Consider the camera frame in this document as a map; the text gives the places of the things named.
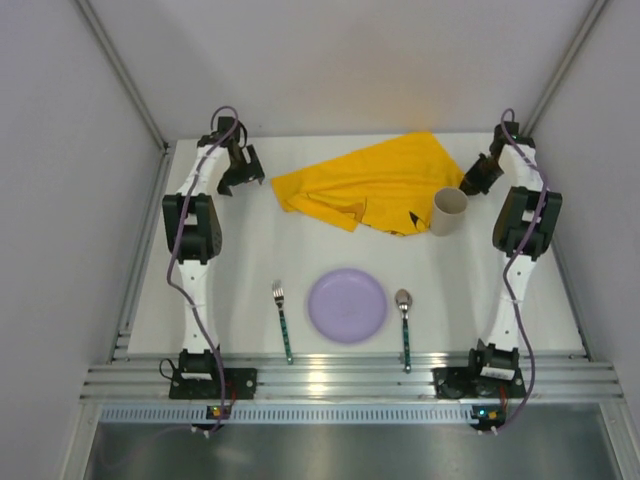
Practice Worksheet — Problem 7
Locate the yellow cloth placemat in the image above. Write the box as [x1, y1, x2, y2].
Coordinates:
[271, 132, 463, 237]

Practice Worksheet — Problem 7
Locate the purple plastic plate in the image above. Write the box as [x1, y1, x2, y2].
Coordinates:
[306, 268, 388, 345]

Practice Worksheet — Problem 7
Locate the left aluminium frame post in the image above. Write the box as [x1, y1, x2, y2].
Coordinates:
[71, 0, 169, 153]

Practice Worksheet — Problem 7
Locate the beige paper cup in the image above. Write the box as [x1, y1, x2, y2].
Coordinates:
[430, 187, 468, 237]

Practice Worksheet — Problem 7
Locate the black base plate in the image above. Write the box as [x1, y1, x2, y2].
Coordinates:
[169, 368, 257, 400]
[432, 367, 526, 400]

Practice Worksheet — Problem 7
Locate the fork with green handle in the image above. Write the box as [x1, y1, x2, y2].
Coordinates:
[272, 280, 294, 365]

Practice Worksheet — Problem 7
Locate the spoon with green handle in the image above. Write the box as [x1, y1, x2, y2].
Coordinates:
[394, 289, 412, 374]

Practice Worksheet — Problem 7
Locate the right aluminium frame post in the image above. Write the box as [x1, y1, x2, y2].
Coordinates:
[523, 0, 611, 137]

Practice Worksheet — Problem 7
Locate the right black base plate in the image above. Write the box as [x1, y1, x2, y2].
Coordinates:
[432, 367, 526, 400]

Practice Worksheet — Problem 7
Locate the perforated cable duct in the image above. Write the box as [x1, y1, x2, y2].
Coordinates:
[100, 404, 504, 425]

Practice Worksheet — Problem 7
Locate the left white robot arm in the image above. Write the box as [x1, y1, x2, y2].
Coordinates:
[161, 112, 264, 391]

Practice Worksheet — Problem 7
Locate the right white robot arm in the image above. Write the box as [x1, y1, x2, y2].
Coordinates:
[460, 119, 563, 384]

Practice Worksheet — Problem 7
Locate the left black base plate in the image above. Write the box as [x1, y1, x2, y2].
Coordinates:
[169, 368, 257, 400]

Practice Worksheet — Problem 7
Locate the aluminium front rail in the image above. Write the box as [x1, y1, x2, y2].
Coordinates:
[80, 353, 623, 403]

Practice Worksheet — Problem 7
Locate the aluminium frame post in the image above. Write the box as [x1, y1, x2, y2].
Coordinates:
[523, 0, 611, 137]
[71, 0, 169, 153]

